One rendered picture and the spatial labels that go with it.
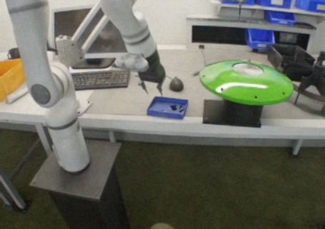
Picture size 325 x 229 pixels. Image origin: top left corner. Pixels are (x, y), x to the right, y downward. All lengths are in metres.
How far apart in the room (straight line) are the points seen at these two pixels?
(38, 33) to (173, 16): 1.20
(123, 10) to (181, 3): 1.13
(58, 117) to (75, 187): 0.21
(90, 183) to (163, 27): 1.21
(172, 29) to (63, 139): 1.19
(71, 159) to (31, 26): 0.38
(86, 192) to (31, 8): 0.49
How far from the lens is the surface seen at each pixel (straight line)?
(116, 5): 0.48
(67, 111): 0.62
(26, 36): 0.53
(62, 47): 0.80
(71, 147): 0.66
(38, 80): 0.55
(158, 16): 1.61
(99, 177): 0.70
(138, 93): 0.95
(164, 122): 0.76
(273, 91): 0.68
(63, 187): 0.70
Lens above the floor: 1.36
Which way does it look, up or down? 32 degrees down
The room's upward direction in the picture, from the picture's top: 2 degrees counter-clockwise
